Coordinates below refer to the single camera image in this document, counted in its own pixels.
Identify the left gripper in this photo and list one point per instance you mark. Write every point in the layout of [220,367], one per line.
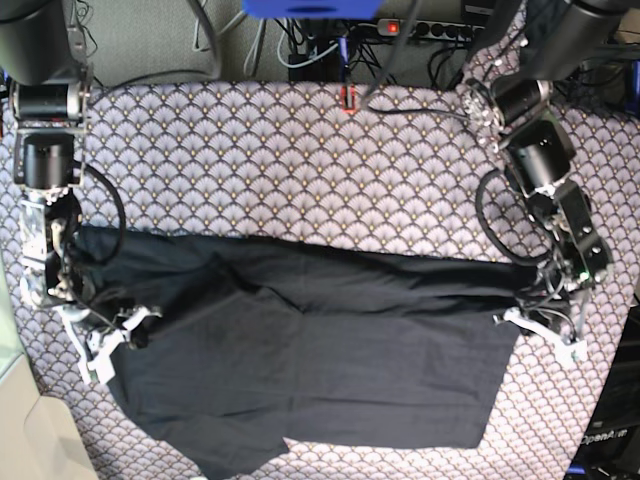
[549,301]

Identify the dark navy T-shirt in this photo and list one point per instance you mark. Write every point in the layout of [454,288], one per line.
[262,341]

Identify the red black table clamp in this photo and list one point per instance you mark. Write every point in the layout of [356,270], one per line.
[348,99]

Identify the beige furniture edge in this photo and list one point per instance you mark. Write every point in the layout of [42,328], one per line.
[39,437]

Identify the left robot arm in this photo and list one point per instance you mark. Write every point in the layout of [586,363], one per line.
[539,154]

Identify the white power strip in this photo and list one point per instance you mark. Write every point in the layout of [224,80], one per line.
[428,30]

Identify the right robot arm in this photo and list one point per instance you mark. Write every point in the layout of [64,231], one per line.
[44,55]

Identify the patterned scallop tablecloth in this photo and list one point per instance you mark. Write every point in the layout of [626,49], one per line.
[285,161]

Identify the black OpenArm box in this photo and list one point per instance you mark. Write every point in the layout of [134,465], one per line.
[609,448]

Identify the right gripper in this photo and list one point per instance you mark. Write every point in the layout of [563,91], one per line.
[46,285]

